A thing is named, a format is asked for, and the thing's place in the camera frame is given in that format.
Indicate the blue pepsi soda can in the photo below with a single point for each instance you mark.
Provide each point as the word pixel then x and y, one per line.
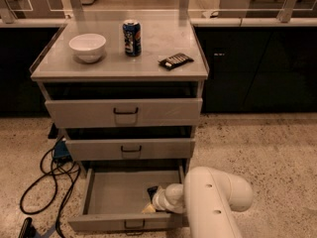
pixel 132 37

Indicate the bottom grey drawer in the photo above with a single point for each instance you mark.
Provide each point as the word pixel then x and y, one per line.
pixel 115 198

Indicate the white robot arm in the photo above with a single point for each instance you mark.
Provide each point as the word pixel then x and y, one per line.
pixel 208 197

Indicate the white ceramic bowl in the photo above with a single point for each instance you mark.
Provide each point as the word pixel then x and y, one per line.
pixel 88 47

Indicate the grey drawer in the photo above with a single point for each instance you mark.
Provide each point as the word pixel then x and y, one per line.
pixel 130 143
pixel 115 198
pixel 123 104

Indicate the top grey drawer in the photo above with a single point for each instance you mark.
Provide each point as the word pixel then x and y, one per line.
pixel 123 104

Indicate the middle grey drawer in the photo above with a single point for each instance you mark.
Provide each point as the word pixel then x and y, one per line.
pixel 130 143

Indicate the dark snack bar on counter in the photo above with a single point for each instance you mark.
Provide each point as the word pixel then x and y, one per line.
pixel 175 61

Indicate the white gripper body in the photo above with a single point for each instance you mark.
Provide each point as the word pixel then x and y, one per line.
pixel 160 199

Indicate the grey drawer cabinet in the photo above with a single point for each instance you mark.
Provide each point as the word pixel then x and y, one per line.
pixel 163 34

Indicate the blue power box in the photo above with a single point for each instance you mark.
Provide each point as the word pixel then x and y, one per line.
pixel 60 151

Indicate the black object on floor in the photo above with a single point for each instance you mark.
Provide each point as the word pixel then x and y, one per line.
pixel 27 229

